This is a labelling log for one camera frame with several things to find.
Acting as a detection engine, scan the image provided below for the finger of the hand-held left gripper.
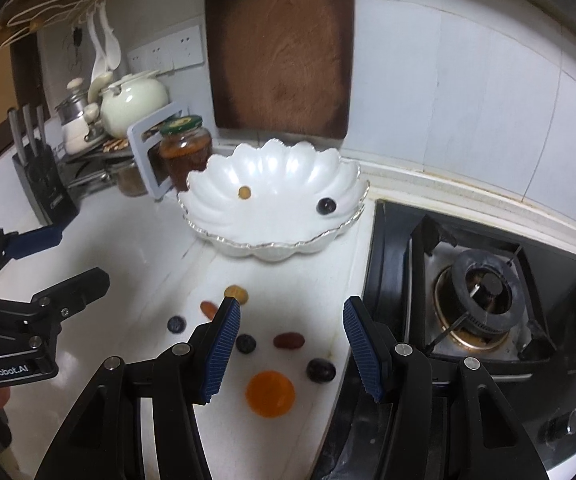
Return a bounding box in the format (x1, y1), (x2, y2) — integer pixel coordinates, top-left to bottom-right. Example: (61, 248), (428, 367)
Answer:
(0, 226), (65, 302)
(0, 267), (111, 333)

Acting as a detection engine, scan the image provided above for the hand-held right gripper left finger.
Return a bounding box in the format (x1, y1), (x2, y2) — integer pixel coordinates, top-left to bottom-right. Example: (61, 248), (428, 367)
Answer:
(35, 296), (242, 480)

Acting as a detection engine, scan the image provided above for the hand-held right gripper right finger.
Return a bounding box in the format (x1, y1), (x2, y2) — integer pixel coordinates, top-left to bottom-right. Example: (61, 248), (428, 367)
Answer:
(343, 296), (551, 480)

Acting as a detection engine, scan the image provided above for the small orange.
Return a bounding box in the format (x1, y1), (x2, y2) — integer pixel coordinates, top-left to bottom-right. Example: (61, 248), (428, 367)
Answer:
(245, 370), (297, 417)

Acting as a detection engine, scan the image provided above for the red grape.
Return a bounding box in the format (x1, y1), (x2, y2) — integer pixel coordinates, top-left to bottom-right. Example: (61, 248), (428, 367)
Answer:
(273, 332), (306, 350)

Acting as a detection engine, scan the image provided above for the white scalloped bowl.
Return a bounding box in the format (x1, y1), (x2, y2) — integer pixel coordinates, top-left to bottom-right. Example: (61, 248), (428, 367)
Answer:
(177, 140), (370, 263)

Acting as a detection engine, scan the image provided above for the black knife block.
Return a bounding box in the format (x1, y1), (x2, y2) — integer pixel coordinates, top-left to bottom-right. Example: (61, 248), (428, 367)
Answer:
(12, 142), (80, 227)

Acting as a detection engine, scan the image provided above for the metal counter shelf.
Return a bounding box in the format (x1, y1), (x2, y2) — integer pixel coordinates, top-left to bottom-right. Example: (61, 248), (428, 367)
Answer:
(55, 137), (139, 192)

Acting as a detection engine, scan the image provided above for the black gas stove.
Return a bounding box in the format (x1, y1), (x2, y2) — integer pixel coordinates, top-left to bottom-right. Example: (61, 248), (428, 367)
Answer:
(313, 199), (576, 480)

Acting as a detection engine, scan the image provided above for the black pan support grate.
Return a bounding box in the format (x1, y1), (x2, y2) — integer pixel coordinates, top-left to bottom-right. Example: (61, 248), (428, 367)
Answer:
(404, 214), (560, 362)

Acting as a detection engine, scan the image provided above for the glass jar of brown powder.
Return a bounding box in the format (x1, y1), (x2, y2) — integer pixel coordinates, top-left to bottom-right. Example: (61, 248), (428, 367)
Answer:
(117, 160), (148, 198)

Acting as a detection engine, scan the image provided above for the white pot with steel lid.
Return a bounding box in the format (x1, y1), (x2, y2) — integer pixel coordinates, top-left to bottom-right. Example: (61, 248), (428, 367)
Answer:
(55, 77), (104, 156)

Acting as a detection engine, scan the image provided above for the round stove burner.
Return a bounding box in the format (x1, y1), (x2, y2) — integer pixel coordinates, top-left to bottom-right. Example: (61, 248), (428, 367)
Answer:
(433, 249), (525, 350)

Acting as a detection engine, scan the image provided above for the white rice paddle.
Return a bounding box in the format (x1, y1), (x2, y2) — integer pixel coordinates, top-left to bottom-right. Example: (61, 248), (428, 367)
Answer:
(90, 72), (115, 106)

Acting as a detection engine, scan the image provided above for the white ceramic pot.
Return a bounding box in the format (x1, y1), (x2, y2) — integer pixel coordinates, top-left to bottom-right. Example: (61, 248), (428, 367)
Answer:
(99, 71), (170, 139)

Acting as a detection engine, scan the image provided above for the glass jar with green lid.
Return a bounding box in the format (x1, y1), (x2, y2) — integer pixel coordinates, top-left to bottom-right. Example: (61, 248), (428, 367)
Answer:
(158, 115), (214, 192)

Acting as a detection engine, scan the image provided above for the white hanging ladle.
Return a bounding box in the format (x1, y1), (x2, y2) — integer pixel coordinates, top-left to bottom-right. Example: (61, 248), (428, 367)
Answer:
(100, 2), (122, 70)
(90, 7), (109, 78)

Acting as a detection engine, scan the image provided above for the brown wooden cutting board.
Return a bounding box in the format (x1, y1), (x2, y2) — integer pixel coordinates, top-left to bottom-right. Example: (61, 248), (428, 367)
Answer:
(204, 0), (357, 139)

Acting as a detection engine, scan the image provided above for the white wall outlet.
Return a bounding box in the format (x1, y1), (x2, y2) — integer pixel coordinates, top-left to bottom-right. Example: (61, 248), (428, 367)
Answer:
(170, 25), (205, 69)
(128, 47), (151, 74)
(149, 40), (174, 72)

